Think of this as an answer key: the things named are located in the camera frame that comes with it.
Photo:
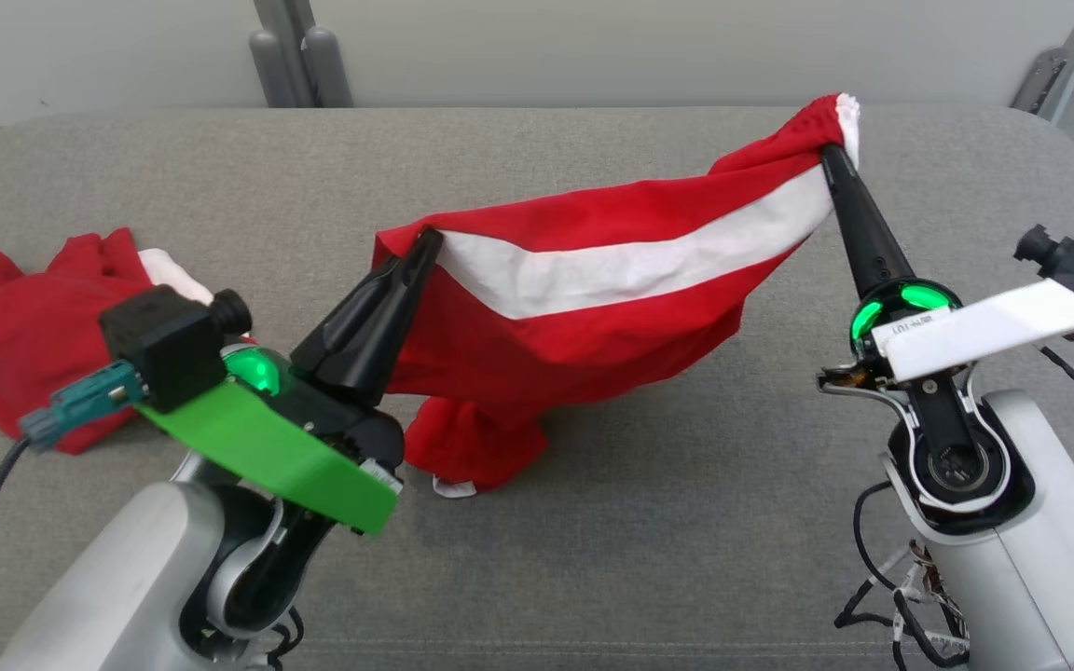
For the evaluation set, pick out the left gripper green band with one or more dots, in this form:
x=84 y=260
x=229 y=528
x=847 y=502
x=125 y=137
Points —
x=267 y=429

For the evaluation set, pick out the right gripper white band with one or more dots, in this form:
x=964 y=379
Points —
x=984 y=331

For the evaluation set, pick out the red shorts with white stripe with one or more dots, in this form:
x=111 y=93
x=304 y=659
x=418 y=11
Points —
x=593 y=345

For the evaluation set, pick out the red Bulls 23 jersey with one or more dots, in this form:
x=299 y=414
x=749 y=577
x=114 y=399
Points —
x=24 y=354

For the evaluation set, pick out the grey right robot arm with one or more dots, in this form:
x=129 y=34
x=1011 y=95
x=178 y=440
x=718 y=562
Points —
x=1040 y=522

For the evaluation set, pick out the grey fabric sofa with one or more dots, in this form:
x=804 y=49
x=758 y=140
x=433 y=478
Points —
x=640 y=522

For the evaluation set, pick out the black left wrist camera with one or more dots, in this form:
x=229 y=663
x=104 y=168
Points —
x=164 y=345

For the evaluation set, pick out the silver metal bracket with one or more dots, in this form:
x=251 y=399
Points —
x=1040 y=79

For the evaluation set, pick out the grey cylindrical post foot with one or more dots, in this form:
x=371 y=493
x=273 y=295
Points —
x=327 y=70
x=274 y=75

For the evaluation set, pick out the grey metal partition post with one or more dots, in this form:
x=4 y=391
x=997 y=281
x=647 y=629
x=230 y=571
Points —
x=287 y=11

